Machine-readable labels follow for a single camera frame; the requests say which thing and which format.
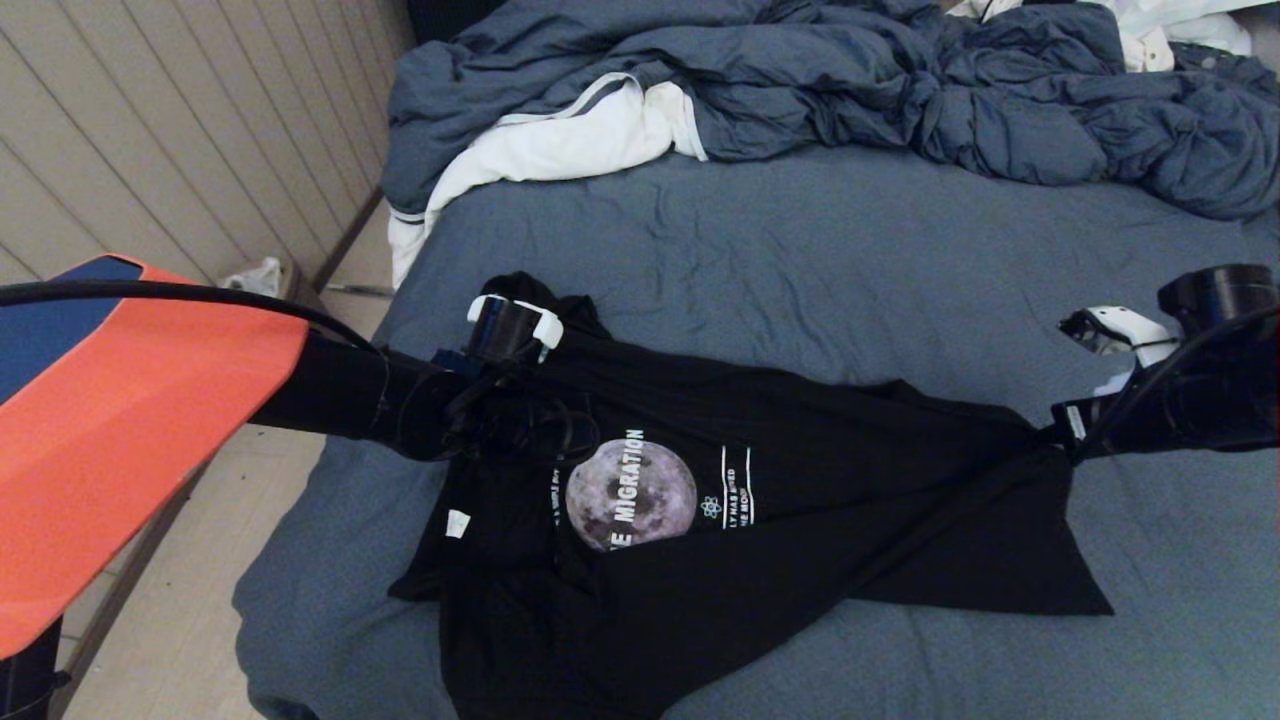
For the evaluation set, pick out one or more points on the blue bed sheet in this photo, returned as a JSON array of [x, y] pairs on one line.
[[800, 280]]

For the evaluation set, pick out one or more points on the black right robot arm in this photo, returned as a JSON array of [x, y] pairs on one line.
[[1225, 300]]

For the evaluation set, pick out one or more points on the black moon print t-shirt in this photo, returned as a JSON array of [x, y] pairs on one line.
[[800, 520]]

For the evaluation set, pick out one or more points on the white pillow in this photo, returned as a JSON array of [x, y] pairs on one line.
[[1200, 30]]

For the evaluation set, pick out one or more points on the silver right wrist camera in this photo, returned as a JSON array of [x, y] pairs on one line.
[[1120, 335]]

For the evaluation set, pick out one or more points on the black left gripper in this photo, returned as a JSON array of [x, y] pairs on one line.
[[540, 430]]

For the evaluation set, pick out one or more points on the white garment with grey stripe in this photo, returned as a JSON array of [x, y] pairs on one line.
[[560, 145]]

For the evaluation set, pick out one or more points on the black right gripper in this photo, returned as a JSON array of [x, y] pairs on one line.
[[1180, 410]]

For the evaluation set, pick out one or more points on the crumpled blue duvet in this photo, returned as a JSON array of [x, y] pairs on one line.
[[850, 80]]

